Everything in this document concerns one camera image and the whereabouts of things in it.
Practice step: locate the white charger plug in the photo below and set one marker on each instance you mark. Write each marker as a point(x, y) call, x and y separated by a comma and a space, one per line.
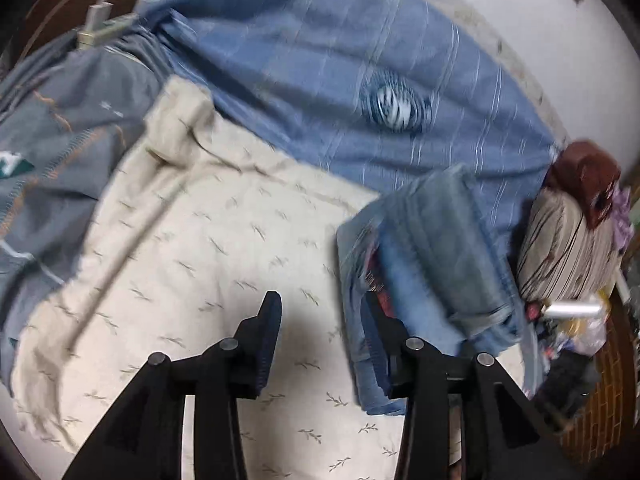
point(97, 15)

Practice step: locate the brown cloth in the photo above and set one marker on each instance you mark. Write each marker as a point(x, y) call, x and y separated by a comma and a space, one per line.
point(585, 170)

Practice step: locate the dark cloth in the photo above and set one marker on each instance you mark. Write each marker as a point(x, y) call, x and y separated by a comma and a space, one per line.
point(567, 380)

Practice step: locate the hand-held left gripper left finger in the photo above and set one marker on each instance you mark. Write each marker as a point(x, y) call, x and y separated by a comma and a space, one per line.
point(265, 350)

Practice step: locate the cream leaf-print bed sheet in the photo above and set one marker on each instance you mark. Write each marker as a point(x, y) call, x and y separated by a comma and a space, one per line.
point(200, 240)

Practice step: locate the light blue denim pants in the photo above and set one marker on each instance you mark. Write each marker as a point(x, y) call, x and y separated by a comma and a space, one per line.
point(425, 240)

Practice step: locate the blue plaid shirt with badge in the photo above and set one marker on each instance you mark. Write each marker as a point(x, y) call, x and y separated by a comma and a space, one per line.
point(300, 60)

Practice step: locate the striped cream pillow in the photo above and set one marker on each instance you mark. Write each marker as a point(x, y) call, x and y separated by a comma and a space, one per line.
point(565, 250)

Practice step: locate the brown woven basket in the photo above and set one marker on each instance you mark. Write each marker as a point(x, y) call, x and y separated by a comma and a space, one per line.
point(607, 400)

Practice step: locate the silver bottle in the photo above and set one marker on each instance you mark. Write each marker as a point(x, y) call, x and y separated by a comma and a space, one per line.
point(575, 308)

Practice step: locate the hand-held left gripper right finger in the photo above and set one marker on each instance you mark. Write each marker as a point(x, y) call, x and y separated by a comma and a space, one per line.
point(396, 355)

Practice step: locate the grey shirt with orange stitching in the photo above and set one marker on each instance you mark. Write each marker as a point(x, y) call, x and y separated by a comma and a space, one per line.
point(65, 160)

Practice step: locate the white power strip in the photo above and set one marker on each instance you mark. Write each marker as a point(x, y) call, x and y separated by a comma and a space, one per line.
point(100, 32)

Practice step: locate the purple cloth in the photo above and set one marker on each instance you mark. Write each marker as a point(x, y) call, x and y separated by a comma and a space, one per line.
point(622, 220)

